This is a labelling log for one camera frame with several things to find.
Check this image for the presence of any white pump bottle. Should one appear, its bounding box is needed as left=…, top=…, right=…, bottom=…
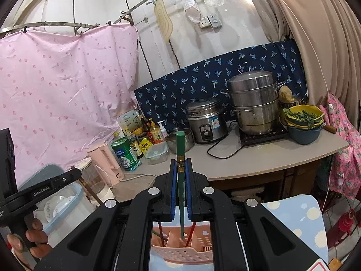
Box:
left=157, top=121, right=169, bottom=140

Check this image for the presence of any metal curtain rail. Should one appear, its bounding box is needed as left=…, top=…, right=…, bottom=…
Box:
left=0, top=0, right=198, bottom=34

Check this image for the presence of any pink dotted curtain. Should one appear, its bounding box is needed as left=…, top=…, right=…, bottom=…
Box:
left=0, top=24, right=141, bottom=187

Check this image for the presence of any white wall socket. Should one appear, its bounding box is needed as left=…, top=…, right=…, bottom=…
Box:
left=199, top=14, right=223, bottom=29

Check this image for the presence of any bright red chopstick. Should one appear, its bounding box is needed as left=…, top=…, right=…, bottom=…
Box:
left=186, top=222, right=198, bottom=242

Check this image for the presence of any yellow oil bottle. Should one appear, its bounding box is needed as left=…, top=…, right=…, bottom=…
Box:
left=149, top=119, right=163, bottom=143

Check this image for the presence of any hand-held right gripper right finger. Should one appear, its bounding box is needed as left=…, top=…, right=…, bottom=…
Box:
left=185, top=159, right=330, bottom=271

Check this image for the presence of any beige curtain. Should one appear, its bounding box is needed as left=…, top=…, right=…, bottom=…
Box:
left=243, top=0, right=361, bottom=113

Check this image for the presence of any yellow seasoning packet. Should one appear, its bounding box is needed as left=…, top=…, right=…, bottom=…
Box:
left=140, top=138, right=153, bottom=156

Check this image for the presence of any white cable with switch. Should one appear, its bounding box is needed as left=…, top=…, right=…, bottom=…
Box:
left=279, top=0, right=336, bottom=113

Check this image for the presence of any dark sauce bottle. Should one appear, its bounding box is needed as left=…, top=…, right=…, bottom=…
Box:
left=139, top=113, right=150, bottom=136

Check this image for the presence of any pink electric kettle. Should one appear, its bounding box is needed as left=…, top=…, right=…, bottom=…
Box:
left=86, top=144, right=125, bottom=187

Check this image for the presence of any hanging wooden cutting board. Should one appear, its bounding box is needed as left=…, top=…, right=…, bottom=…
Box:
left=154, top=0, right=173, bottom=42

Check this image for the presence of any black power cable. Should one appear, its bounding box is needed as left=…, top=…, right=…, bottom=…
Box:
left=207, top=121, right=243, bottom=159

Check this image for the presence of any glass jar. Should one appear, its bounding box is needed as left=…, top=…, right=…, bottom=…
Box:
left=72, top=157, right=97, bottom=196

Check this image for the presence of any tan loofah sponge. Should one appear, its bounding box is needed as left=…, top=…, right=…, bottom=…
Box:
left=279, top=85, right=294, bottom=103

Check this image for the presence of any white floral plate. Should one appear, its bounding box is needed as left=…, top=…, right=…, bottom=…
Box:
left=44, top=195, right=76, bottom=223

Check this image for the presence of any small pot with glass lid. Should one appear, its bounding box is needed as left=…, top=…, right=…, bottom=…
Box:
left=165, top=128, right=194, bottom=153

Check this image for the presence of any pink perforated utensil basket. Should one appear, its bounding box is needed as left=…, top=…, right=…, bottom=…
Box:
left=149, top=222, right=215, bottom=271

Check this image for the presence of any navy printed cloth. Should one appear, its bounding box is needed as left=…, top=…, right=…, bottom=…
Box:
left=134, top=40, right=308, bottom=136

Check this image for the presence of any hanging white cloth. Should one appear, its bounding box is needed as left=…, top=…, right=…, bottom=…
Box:
left=173, top=0, right=202, bottom=23

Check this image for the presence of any green labelled glass bottle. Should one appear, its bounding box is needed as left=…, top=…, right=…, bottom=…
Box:
left=128, top=134, right=145, bottom=159

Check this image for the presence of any stacked steel steamer pot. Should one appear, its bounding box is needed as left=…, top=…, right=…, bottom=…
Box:
left=220, top=70, right=286, bottom=136

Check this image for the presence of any small white cup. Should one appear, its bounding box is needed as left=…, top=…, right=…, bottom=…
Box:
left=90, top=181, right=115, bottom=203

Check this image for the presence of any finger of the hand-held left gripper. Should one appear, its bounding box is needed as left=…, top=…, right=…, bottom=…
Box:
left=52, top=168, right=83, bottom=189

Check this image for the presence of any yellow bowl with greens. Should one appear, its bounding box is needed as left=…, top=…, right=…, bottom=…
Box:
left=283, top=105, right=325, bottom=127

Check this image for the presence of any green tin can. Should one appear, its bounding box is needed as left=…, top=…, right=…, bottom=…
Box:
left=111, top=137, right=141, bottom=171

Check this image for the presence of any white food packet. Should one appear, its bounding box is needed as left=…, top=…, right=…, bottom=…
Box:
left=117, top=111, right=141, bottom=136

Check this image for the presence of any pink floral apron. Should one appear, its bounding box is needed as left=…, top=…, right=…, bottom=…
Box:
left=327, top=93, right=361, bottom=201

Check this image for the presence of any red plastic bottle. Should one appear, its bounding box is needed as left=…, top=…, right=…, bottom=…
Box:
left=336, top=209, right=356, bottom=239

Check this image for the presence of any person's left hand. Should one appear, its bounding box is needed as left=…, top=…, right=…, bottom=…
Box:
left=7, top=220, right=53, bottom=263

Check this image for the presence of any clear plastic storage box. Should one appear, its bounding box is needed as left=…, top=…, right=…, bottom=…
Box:
left=17, top=162, right=85, bottom=233

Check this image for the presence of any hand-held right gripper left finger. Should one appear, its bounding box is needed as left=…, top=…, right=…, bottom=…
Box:
left=34, top=159, right=179, bottom=271

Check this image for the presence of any clear plastic food container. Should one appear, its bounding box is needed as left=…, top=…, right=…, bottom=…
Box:
left=144, top=142, right=169, bottom=165

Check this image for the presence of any black induction cooker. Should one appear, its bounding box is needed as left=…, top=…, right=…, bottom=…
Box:
left=239, top=124, right=289, bottom=147

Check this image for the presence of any steel rice cooker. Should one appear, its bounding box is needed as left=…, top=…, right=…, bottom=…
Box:
left=186, top=98, right=228, bottom=144

